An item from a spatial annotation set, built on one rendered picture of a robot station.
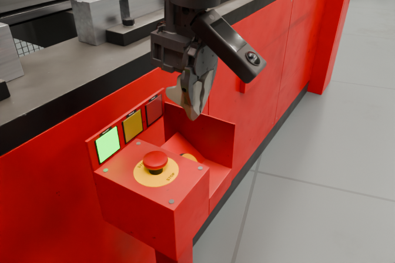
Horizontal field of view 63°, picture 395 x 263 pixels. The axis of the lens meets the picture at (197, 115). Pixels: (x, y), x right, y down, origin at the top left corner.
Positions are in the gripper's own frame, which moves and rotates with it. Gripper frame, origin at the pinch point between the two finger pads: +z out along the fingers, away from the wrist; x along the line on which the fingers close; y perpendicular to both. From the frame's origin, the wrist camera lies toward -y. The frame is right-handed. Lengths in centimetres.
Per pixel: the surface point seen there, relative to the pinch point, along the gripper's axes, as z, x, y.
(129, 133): 4.5, 6.4, 9.7
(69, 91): -1.8, 9.6, 19.7
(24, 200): 12.6, 22.3, 18.8
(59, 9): -1, -20, 57
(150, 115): 4.0, 0.5, 9.7
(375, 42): 82, -316, -24
